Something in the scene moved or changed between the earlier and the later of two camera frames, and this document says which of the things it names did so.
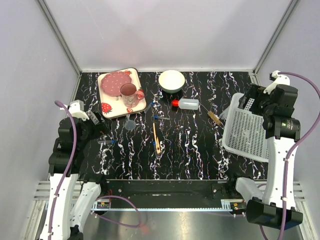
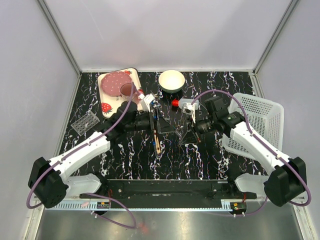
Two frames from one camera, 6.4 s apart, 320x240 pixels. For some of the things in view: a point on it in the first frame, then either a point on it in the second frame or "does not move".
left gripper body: (91, 130) → (155, 125)
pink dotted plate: (111, 83) does not move
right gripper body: (261, 103) → (194, 129)
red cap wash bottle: (186, 103) does not move
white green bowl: (171, 81) does not move
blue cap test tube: (154, 145) does not move
